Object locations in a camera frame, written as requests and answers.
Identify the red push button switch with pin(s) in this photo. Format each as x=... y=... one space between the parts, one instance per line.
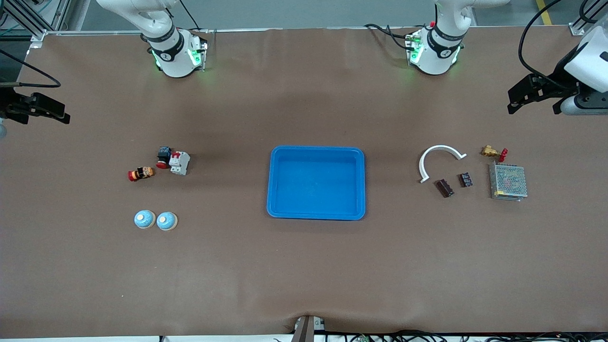
x=164 y=154

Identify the white red circuit breaker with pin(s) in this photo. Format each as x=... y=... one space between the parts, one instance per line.
x=180 y=164

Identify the blue plastic tray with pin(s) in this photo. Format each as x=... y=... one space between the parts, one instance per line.
x=316 y=185

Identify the light blue call bell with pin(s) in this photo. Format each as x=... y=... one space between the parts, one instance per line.
x=145 y=219
x=166 y=221

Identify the white curved plastic strip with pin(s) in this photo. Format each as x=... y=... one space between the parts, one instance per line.
x=441 y=147

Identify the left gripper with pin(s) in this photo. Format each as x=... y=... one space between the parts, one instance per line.
x=558 y=81

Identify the metal mesh power supply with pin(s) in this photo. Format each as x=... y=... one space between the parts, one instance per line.
x=508 y=180

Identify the brown electrolytic capacitor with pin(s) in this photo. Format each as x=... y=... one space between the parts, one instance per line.
x=445 y=188

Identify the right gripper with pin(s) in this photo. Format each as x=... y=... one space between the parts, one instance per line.
x=9 y=105

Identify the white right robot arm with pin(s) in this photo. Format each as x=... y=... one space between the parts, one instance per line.
x=173 y=61

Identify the red orange emergency button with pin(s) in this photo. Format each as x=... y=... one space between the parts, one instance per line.
x=141 y=174

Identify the aluminium frame structure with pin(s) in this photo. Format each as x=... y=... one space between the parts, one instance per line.
x=59 y=14

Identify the metal table edge clamp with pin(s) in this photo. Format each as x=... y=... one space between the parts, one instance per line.
x=308 y=328

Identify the black capacitor block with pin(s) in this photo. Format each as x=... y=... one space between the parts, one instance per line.
x=466 y=179

